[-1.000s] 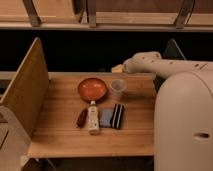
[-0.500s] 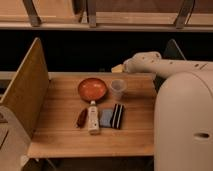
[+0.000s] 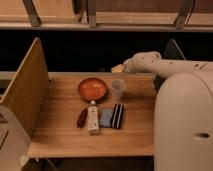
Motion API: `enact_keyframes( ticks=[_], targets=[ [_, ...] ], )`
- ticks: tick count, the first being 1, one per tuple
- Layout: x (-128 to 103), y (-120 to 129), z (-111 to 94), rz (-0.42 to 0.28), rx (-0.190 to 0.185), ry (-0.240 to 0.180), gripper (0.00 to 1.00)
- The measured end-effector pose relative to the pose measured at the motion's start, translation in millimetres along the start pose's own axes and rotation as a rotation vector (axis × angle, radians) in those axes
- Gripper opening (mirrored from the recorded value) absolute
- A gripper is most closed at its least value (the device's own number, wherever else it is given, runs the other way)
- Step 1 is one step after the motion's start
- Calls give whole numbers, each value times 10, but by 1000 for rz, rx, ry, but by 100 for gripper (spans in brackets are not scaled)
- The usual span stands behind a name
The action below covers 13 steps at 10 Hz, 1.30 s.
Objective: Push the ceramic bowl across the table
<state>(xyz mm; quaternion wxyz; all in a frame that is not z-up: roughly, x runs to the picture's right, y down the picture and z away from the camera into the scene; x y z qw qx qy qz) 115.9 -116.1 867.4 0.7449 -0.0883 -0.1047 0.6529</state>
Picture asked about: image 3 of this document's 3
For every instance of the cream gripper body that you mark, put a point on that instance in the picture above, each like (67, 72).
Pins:
(117, 69)

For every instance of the orange ceramic bowl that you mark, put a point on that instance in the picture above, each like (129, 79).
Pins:
(92, 89)

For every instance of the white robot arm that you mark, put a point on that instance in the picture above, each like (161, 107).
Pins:
(183, 112)

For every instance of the clear plastic cup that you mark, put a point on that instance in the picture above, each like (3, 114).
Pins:
(118, 88)

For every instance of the white squeeze bottle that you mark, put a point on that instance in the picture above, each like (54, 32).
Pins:
(93, 120)

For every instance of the blue grey sponge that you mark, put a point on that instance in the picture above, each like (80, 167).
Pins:
(105, 118)

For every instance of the right dark side panel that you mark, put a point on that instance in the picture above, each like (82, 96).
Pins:
(172, 51)

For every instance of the dark red chili pepper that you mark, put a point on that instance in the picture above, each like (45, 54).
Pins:
(82, 118)

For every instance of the left wooden side panel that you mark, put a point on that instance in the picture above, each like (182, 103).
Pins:
(23, 98)

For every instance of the wooden shelf with brackets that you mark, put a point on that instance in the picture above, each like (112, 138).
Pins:
(108, 15)

